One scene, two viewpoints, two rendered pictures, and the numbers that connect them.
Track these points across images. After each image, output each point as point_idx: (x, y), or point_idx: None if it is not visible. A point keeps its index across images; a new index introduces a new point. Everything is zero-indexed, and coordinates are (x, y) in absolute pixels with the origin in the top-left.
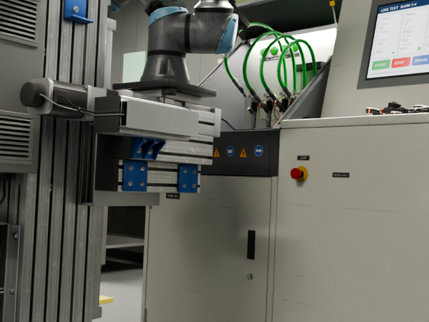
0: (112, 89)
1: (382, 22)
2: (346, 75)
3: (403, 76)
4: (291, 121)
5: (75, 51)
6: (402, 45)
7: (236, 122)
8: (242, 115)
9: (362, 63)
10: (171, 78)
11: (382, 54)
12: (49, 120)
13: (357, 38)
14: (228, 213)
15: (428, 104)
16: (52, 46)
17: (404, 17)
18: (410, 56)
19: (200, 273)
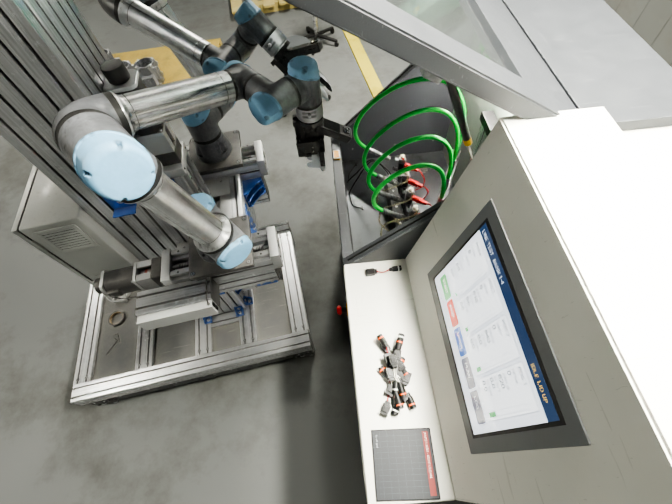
0: (154, 276)
1: (474, 246)
2: (432, 248)
3: (445, 327)
4: (344, 277)
5: (142, 220)
6: (464, 301)
7: (440, 114)
8: (451, 105)
9: (441, 259)
10: (206, 260)
11: (451, 279)
12: (151, 254)
13: (456, 226)
14: None
15: (439, 374)
16: (120, 225)
17: (485, 277)
18: (458, 321)
19: None
